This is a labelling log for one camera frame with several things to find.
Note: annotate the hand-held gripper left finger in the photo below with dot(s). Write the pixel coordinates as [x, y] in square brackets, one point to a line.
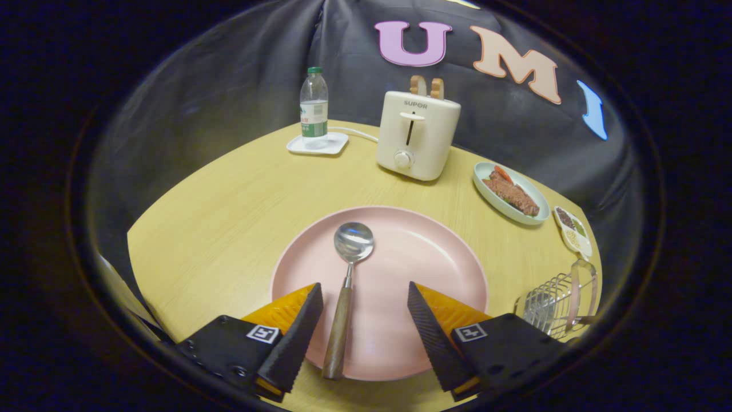
[297, 337]

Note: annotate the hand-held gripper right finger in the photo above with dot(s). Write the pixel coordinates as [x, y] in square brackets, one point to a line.
[434, 337]

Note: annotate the pink round plate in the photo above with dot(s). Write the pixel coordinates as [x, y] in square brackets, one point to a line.
[400, 252]

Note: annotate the pale green oval plate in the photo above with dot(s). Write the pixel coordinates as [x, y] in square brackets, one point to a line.
[486, 191]

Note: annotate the brown meat slice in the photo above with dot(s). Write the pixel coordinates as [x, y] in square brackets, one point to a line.
[514, 195]

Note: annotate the white divided condiment dish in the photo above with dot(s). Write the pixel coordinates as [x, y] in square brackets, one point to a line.
[572, 232]

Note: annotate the red tomato slice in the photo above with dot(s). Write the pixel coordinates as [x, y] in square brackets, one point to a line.
[503, 173]

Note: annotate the white square coaster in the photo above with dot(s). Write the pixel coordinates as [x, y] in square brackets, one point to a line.
[334, 146]

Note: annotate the cream white toaster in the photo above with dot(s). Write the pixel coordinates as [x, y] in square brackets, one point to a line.
[426, 137]

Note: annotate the clear plastic water bottle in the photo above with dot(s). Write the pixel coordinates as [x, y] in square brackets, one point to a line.
[314, 106]

